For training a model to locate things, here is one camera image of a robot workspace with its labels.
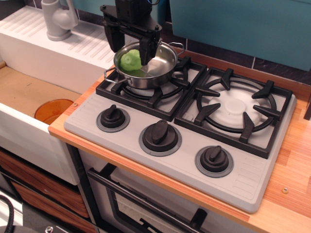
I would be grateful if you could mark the grey toy stove top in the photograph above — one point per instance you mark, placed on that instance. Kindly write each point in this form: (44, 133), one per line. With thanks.
(243, 188)

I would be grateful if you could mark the black left burner grate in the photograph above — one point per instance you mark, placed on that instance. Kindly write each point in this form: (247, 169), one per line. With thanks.
(163, 102)

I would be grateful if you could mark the black stove knob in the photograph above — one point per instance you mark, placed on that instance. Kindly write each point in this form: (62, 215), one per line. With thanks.
(160, 139)
(112, 119)
(214, 161)

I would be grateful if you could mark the white toy sink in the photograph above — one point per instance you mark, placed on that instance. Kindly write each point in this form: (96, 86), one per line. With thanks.
(35, 70)

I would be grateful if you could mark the black right burner grate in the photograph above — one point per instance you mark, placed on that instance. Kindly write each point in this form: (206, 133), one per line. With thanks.
(244, 113)

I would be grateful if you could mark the oven door with handle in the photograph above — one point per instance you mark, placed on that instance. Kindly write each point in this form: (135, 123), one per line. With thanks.
(141, 215)

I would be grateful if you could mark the upper wood drawer front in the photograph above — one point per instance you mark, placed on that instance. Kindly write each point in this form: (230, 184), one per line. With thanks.
(48, 184)

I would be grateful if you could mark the black left stove knob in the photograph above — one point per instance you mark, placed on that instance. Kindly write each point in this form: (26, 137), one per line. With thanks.
(112, 119)

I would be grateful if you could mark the orange sink drain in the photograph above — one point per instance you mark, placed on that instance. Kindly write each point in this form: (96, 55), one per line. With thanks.
(51, 110)

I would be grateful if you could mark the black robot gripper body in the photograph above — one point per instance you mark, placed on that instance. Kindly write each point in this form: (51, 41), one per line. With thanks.
(133, 17)

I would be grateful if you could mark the green toy cauliflower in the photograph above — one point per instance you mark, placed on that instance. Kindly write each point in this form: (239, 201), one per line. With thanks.
(131, 61)

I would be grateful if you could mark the brass countertop screw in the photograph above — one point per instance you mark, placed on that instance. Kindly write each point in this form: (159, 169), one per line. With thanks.
(285, 190)

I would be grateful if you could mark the teal right wall cabinet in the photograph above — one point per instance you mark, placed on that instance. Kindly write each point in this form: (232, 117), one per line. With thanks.
(275, 30)

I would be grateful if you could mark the black burner grate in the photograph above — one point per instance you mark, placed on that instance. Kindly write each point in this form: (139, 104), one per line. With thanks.
(244, 113)
(163, 102)

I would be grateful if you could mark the black middle stove knob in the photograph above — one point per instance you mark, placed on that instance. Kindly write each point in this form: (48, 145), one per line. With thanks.
(160, 139)

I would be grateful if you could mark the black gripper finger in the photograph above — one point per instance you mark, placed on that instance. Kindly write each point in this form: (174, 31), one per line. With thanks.
(114, 36)
(148, 48)

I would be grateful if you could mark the grey toy faucet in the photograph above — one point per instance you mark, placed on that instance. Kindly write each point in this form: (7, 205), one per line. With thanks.
(59, 22)

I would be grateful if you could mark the stainless steel pot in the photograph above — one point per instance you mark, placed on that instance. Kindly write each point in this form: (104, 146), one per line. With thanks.
(156, 73)

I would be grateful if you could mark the wood drawer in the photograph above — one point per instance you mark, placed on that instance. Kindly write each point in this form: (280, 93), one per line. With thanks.
(48, 184)
(61, 215)

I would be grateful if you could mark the teal left wall cabinet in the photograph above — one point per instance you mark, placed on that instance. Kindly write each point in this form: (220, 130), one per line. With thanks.
(89, 11)

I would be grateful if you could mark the black right stove knob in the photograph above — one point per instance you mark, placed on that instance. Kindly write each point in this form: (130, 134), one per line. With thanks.
(214, 161)

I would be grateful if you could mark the teal wall cabinet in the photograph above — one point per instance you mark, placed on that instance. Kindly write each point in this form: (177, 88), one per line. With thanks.
(275, 30)
(89, 11)

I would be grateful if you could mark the lower wood drawer front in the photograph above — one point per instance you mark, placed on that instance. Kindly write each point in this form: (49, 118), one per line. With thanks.
(61, 215)

